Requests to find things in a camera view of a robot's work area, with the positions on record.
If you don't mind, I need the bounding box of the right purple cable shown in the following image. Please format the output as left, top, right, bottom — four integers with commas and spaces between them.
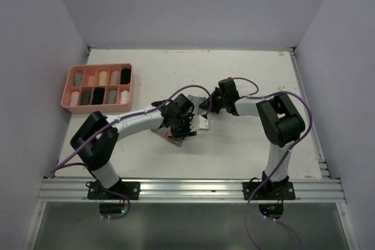
233, 77, 313, 250

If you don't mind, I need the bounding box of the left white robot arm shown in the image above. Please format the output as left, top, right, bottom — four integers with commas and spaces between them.
70, 94, 196, 199

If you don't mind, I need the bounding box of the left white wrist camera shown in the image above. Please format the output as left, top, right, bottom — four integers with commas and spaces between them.
191, 115, 210, 132

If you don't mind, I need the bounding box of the grey rolled cloth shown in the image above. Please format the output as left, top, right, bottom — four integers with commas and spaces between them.
107, 90, 117, 104

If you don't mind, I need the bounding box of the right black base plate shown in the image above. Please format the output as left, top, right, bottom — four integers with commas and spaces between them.
242, 177, 296, 200

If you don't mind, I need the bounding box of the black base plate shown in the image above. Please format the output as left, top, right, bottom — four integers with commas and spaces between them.
86, 181, 140, 200
242, 177, 296, 200

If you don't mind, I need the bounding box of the grey striped underwear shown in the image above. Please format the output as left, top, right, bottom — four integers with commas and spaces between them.
151, 94, 206, 147

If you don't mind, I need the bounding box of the aluminium mounting rail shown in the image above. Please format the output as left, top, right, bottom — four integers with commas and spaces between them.
37, 177, 346, 203

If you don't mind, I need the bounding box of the beige navy-trimmed underwear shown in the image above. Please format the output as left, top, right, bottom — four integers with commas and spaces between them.
97, 71, 108, 86

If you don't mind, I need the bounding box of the black rolled cloth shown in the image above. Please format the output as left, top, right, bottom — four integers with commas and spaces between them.
120, 69, 132, 85
91, 88, 105, 105

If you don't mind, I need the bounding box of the white rolled cloth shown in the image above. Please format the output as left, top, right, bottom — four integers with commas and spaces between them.
120, 90, 130, 104

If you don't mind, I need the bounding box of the plain grey underwear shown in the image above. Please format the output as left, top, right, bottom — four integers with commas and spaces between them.
74, 72, 83, 87

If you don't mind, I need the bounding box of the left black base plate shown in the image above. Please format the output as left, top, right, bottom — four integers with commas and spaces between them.
86, 181, 140, 200

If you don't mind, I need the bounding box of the pink divided storage tray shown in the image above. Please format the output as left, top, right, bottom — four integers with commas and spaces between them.
61, 63, 134, 114

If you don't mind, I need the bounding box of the black rolled cloth front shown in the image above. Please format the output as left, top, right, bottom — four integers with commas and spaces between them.
91, 88, 105, 105

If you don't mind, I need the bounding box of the olive rolled cloth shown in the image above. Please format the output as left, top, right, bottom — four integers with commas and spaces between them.
80, 89, 92, 105

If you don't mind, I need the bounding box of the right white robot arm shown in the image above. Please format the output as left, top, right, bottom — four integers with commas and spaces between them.
199, 77, 305, 199

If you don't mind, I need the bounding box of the beige rolled cloth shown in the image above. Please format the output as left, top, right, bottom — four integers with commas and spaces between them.
110, 70, 120, 85

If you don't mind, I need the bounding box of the black rolled cloth back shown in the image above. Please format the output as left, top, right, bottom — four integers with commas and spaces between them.
120, 69, 132, 85

